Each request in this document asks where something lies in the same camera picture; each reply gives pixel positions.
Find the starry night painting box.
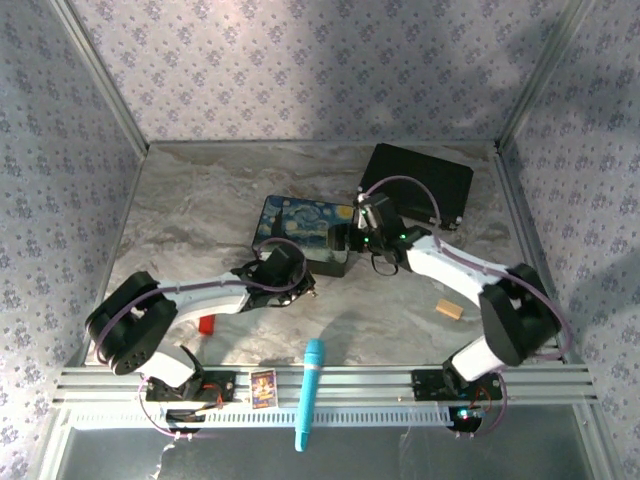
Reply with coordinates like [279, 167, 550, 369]
[251, 194, 357, 279]

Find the black rectangular case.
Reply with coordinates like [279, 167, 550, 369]
[358, 142, 476, 232]

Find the blue marker pen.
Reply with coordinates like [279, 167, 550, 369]
[293, 338, 327, 453]

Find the wooden block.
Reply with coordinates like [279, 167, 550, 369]
[434, 297, 465, 320]

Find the small colourful card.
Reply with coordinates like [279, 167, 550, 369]
[249, 369, 278, 411]

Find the circuit board with lit LED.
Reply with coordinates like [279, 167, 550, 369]
[447, 405, 486, 432]

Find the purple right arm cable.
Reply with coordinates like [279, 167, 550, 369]
[363, 175, 575, 362]

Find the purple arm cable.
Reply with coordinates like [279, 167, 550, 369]
[93, 236, 309, 367]
[363, 175, 575, 362]

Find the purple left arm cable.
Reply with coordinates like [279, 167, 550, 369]
[93, 236, 309, 367]

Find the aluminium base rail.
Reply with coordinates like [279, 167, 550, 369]
[51, 363, 600, 405]

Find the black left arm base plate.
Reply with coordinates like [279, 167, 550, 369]
[143, 371, 237, 404]

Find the white slotted cable duct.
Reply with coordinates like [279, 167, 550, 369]
[73, 405, 464, 430]

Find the aluminium side rail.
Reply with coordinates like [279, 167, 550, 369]
[492, 143, 587, 367]

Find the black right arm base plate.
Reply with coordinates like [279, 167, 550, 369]
[411, 368, 503, 402]

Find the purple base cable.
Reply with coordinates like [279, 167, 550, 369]
[452, 374, 512, 441]
[136, 375, 224, 443]

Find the aluminium corner post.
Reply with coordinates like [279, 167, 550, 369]
[49, 0, 151, 154]
[495, 0, 590, 154]

